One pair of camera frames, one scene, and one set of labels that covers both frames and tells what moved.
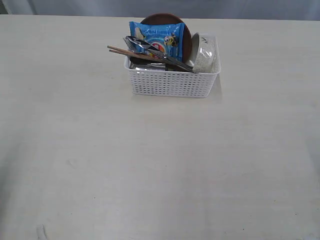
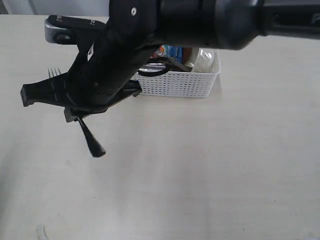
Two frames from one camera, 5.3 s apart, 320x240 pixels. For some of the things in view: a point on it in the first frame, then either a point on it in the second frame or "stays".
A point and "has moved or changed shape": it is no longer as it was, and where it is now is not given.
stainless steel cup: x=150 y=66 stays
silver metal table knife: x=137 y=44 → x=97 y=149
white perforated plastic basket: x=158 y=83 stays
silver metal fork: x=136 y=45 has moved or changed shape
